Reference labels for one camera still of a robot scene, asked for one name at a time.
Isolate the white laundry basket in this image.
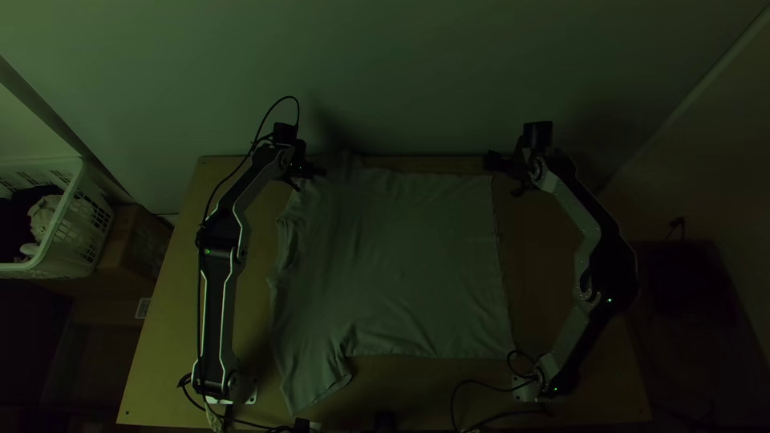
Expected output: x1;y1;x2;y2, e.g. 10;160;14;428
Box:
0;156;116;281

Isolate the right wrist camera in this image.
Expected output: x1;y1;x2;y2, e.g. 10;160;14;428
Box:
522;120;554;149

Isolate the brown cardboard box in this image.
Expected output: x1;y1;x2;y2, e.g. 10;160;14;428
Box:
98;204;176;285

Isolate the grey t-shirt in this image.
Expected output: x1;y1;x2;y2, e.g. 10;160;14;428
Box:
266;152;517;417

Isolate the heap of clothes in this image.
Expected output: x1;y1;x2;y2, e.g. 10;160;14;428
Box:
0;184;65;265

